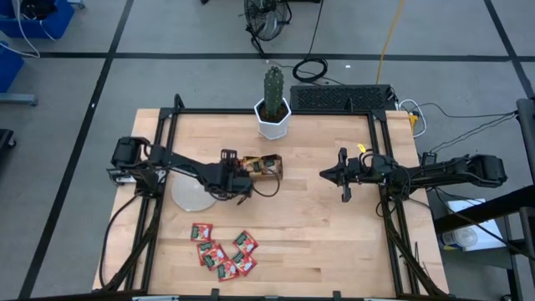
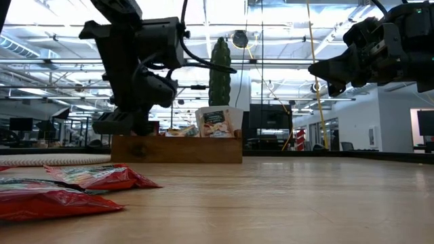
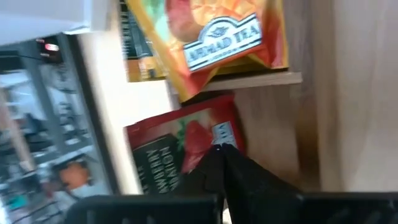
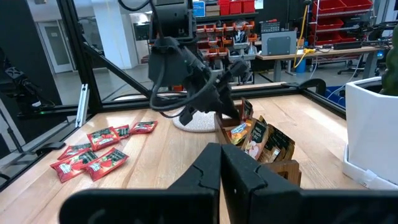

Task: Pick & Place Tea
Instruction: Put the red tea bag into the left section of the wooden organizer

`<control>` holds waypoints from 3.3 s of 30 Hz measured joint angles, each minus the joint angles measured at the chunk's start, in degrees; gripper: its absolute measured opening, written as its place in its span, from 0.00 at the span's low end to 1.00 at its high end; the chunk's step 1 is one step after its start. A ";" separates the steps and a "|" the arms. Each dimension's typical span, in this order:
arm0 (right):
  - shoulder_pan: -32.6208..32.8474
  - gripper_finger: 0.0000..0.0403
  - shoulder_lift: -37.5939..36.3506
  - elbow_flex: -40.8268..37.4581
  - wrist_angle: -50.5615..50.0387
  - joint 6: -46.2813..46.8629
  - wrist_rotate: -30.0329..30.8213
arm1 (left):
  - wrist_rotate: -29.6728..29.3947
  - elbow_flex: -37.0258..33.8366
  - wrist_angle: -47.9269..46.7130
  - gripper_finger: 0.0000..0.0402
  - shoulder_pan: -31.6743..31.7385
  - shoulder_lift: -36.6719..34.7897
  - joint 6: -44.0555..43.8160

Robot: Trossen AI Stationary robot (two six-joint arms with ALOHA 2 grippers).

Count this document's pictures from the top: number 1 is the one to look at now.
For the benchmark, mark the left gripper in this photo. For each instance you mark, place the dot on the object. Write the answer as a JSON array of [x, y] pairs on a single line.
[[225, 177]]

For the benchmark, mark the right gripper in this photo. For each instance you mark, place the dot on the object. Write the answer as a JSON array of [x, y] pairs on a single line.
[[344, 154]]

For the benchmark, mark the orange mango tea packet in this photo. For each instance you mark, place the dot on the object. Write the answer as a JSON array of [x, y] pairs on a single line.
[[258, 166], [247, 159]]

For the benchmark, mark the brown tea packet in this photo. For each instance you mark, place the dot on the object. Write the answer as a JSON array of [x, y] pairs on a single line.
[[271, 165]]

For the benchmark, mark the wooden compartment tea box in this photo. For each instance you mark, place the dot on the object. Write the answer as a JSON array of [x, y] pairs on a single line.
[[271, 177]]

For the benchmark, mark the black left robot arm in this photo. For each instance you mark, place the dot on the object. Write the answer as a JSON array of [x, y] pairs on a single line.
[[184, 165]]

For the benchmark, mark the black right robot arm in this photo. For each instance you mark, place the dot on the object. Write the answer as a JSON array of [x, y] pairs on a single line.
[[460, 171]]

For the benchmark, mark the white hexagonal plant pot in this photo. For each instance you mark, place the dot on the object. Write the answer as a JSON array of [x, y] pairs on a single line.
[[271, 129]]

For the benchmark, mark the round pale plate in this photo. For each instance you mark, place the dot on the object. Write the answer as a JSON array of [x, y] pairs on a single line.
[[190, 200]]

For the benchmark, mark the black perforated computer case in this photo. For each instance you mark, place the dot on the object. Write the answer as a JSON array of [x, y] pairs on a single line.
[[334, 98]]

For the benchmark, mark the green cactus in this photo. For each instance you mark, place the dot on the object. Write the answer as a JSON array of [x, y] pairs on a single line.
[[273, 92]]

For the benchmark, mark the yellow power plug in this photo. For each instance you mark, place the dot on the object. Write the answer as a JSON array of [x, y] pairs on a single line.
[[413, 120]]

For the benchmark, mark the small black device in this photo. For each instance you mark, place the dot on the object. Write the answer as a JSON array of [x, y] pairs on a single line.
[[429, 159]]

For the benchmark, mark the clear plastic bottle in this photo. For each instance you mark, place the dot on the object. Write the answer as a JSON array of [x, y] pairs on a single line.
[[460, 238]]

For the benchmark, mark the black floor fan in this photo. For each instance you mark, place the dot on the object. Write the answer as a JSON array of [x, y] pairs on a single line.
[[267, 16]]

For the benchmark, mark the white box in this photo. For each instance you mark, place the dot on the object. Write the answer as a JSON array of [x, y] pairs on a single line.
[[485, 236]]

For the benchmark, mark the black metal stand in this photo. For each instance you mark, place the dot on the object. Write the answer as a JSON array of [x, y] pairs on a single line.
[[527, 125]]

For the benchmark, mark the blue storage bin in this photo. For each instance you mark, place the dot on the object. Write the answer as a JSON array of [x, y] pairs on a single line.
[[62, 25], [10, 67]]

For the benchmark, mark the grey metal base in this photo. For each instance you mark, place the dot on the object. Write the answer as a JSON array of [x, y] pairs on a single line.
[[18, 99]]

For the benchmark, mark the black chair base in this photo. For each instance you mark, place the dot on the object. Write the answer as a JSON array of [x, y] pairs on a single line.
[[5, 140]]

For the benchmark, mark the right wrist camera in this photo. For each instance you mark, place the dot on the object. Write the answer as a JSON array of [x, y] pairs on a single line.
[[359, 171]]

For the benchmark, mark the black aluminium table frame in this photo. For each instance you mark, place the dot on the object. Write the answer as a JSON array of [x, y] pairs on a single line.
[[209, 111]]

